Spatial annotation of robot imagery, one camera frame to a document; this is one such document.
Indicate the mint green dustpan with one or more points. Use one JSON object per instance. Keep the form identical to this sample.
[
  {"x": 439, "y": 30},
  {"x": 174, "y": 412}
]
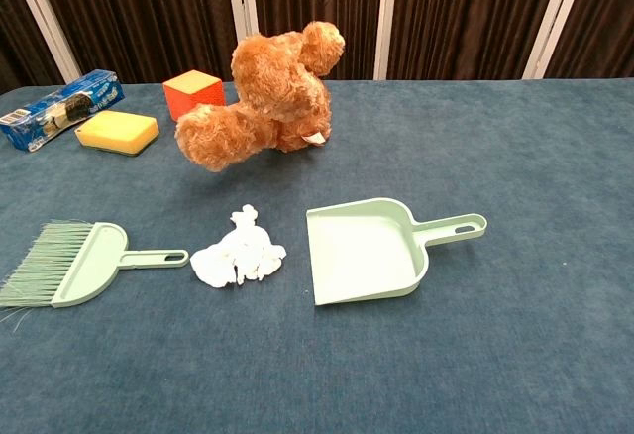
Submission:
[{"x": 361, "y": 255}]

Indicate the white paper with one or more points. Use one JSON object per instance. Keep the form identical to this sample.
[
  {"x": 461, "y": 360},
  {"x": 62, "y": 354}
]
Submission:
[{"x": 238, "y": 255}]

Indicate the mint green hand broom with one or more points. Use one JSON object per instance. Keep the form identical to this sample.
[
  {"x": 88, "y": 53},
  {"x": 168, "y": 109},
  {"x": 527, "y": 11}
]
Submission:
[{"x": 94, "y": 265}]

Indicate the brown teddy bear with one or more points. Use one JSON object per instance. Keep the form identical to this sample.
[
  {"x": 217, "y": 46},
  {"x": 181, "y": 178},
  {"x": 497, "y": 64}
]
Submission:
[{"x": 277, "y": 87}]

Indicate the orange yellow cube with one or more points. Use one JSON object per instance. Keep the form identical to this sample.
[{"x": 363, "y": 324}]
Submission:
[{"x": 190, "y": 94}]

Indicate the blue felt table cover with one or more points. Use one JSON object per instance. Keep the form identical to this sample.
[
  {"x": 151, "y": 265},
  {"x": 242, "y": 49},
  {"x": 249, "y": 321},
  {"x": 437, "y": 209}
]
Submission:
[{"x": 446, "y": 355}]

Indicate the yellow sponge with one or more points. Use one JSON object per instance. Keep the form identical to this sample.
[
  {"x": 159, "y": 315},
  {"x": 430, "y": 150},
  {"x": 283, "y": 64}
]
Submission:
[{"x": 116, "y": 129}]

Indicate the blue cookie package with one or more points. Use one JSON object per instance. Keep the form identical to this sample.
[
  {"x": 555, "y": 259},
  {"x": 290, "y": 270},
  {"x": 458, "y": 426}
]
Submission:
[{"x": 49, "y": 107}]

